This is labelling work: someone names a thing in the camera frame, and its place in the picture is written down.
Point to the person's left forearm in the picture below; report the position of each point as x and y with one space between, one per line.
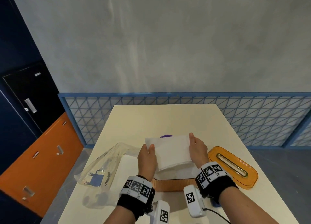
120 216

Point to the cat print tissue pack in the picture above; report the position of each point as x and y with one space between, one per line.
97 165

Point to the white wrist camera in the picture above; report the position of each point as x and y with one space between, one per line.
194 206
158 206

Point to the orange slotted lid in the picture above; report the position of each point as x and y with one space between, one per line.
250 180

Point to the orange locker cabinet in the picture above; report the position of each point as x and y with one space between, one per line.
36 175

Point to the dark blue locker bank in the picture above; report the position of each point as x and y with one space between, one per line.
14 48

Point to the person's left hand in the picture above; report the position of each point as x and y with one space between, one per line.
147 163

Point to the white tissue bundle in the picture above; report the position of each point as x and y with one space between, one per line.
177 174

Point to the black wristband with marker tags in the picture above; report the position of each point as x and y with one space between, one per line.
223 187
131 204

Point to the blue cleaning cloth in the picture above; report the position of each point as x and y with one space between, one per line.
215 203

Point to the person's right hand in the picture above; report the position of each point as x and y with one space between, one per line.
200 153

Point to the person's right forearm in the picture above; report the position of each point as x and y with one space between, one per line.
245 206

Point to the thin white tissue sheaf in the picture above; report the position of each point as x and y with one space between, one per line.
170 150

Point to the round purple sticker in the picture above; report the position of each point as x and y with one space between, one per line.
166 136

